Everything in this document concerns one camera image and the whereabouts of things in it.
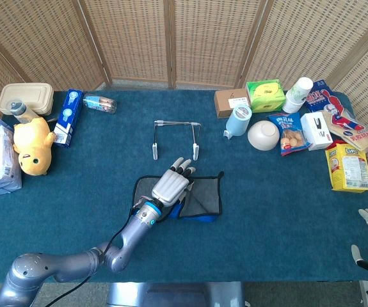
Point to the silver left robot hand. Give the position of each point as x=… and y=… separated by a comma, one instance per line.
x=171, y=185

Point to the grey and blue cloth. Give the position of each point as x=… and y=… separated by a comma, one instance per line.
x=203, y=198

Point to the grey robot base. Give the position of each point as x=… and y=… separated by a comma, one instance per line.
x=183, y=295

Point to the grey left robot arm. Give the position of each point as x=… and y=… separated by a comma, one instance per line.
x=75, y=260

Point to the yellow tea bag pack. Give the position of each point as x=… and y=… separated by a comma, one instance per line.
x=350, y=168

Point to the light blue cylindrical container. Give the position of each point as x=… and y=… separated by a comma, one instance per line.
x=238, y=123

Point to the brown cardboard box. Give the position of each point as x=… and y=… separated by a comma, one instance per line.
x=227, y=104

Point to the teal carpet table cover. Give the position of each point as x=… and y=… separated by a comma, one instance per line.
x=267, y=224

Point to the cream upturned bowl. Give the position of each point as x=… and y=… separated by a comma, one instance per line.
x=263, y=136

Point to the clear plastic snack bottle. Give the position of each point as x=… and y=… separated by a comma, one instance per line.
x=100, y=103

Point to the beige bag with red text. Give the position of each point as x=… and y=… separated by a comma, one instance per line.
x=359, y=134

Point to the blue toothpaste box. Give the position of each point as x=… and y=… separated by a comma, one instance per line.
x=68, y=118

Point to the blue cookie snack bag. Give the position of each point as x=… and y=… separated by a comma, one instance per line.
x=291, y=134

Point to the green tissue pack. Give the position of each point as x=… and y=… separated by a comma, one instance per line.
x=267, y=94

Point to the white box with black print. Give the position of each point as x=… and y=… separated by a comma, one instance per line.
x=316, y=131

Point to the yellow plush toy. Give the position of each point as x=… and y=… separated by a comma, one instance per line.
x=33, y=144

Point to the wicker folding screen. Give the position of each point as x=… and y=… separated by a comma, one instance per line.
x=203, y=38

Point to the stack of paper cups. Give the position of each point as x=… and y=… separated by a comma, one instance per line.
x=297, y=94

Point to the blue box with red figure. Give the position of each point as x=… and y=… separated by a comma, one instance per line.
x=323, y=96

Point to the bottle with grey cap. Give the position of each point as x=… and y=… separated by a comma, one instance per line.
x=22, y=112

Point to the beige lidded lunch box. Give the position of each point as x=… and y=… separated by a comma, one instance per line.
x=27, y=96

